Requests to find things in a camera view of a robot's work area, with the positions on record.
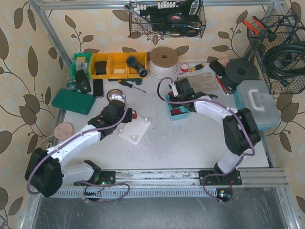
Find blue plastic tray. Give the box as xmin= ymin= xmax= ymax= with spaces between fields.
xmin=165 ymin=92 xmax=191 ymax=121

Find translucent teal storage box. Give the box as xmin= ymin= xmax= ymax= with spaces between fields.
xmin=234 ymin=80 xmax=281 ymax=131

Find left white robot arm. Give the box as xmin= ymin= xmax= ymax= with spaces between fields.
xmin=25 ymin=93 xmax=132 ymax=197

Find round sanding disc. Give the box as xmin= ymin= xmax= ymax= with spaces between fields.
xmin=54 ymin=122 xmax=74 ymax=141

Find wire basket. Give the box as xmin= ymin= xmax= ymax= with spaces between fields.
xmin=123 ymin=0 xmax=206 ymax=40
xmin=247 ymin=14 xmax=305 ymax=94

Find yellow parts bin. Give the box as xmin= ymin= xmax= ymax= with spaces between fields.
xmin=89 ymin=52 xmax=148 ymax=80

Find red handled tool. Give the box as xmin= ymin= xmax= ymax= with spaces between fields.
xmin=215 ymin=73 xmax=234 ymax=95

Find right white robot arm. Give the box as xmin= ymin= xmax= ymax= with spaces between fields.
xmin=157 ymin=77 xmax=261 ymax=178

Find large red spring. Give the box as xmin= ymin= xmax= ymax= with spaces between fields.
xmin=132 ymin=110 xmax=138 ymax=120

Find white cable spool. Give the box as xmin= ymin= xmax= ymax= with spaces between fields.
xmin=149 ymin=46 xmax=179 ymax=79

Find black pipe fitting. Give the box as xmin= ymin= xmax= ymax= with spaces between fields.
xmin=126 ymin=56 xmax=148 ymax=78

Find green parts bin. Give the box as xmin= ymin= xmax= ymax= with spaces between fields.
xmin=70 ymin=53 xmax=92 ymax=78

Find top wire basket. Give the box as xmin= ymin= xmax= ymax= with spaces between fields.
xmin=123 ymin=0 xmax=206 ymax=40

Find black ribbed bar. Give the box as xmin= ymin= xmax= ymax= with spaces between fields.
xmin=93 ymin=79 xmax=104 ymax=98

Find coiled black hose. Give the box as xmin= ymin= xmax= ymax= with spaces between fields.
xmin=264 ymin=14 xmax=305 ymax=82

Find beige work glove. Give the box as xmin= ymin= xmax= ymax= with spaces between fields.
xmin=177 ymin=73 xmax=218 ymax=92

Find red white tape roll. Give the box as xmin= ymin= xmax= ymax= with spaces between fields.
xmin=180 ymin=63 xmax=189 ymax=73

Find orange handled pliers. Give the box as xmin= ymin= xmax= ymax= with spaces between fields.
xmin=243 ymin=16 xmax=267 ymax=36

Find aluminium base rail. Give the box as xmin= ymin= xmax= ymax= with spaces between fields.
xmin=40 ymin=168 xmax=288 ymax=197

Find black rubber disc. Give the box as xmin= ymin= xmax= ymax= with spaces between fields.
xmin=223 ymin=59 xmax=259 ymax=89

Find right wire basket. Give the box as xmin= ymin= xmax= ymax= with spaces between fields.
xmin=247 ymin=14 xmax=305 ymax=94

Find black battery charger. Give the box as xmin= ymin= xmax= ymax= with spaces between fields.
xmin=75 ymin=70 xmax=92 ymax=94

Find brown tape roll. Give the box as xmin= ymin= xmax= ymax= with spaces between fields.
xmin=106 ymin=89 xmax=123 ymax=102

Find white peg base plate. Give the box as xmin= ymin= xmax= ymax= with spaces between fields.
xmin=118 ymin=116 xmax=151 ymax=146

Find black sanding block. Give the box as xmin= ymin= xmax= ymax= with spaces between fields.
xmin=209 ymin=57 xmax=230 ymax=76

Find green plastic case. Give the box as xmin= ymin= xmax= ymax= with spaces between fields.
xmin=51 ymin=89 xmax=95 ymax=115

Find red springs in tray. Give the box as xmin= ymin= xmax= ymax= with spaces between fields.
xmin=168 ymin=92 xmax=185 ymax=116

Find black block in bin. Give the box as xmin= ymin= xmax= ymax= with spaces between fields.
xmin=95 ymin=61 xmax=107 ymax=75

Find small claw hammer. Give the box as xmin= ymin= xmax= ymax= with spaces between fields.
xmin=207 ymin=94 xmax=218 ymax=99

